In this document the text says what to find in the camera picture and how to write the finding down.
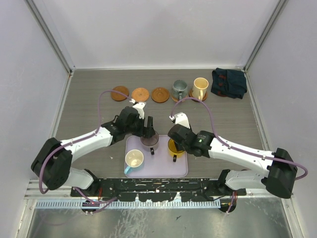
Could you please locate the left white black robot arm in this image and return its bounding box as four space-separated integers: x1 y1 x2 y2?
31 102 155 196

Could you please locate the white mug blue handle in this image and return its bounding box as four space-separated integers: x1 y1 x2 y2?
124 149 144 175

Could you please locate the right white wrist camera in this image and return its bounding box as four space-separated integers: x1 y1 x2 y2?
169 113 191 129

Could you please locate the cream yellow mug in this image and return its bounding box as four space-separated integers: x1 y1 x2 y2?
192 77 209 100

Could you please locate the aluminium front rail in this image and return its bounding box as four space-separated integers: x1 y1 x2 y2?
25 180 278 199

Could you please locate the dark wooden coaster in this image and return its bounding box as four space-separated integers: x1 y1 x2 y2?
151 87 170 103
111 86 129 102
189 89 208 101

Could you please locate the woven rattan coaster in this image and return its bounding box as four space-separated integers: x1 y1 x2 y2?
171 95 183 102
131 87 150 102

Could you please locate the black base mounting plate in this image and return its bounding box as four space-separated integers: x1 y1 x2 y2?
83 178 232 202

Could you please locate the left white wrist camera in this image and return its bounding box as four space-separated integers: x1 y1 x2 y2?
129 99 146 119

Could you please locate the lilac plastic tray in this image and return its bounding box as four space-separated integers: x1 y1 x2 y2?
125 135 188 179

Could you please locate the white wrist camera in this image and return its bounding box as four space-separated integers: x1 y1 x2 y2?
169 113 191 129
129 99 146 119

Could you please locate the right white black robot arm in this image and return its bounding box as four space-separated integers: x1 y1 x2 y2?
168 124 298 199

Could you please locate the yellow glass mug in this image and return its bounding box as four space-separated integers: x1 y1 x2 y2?
168 139 185 163

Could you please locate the grey ceramic mug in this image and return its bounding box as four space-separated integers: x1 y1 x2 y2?
171 80 188 101

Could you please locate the dark blue folded cloth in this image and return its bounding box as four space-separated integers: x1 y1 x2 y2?
211 68 247 99

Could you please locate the purple glass cup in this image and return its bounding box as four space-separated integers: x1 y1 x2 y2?
140 131 159 155

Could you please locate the slotted cable duct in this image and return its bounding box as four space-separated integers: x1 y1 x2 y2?
35 199 221 210

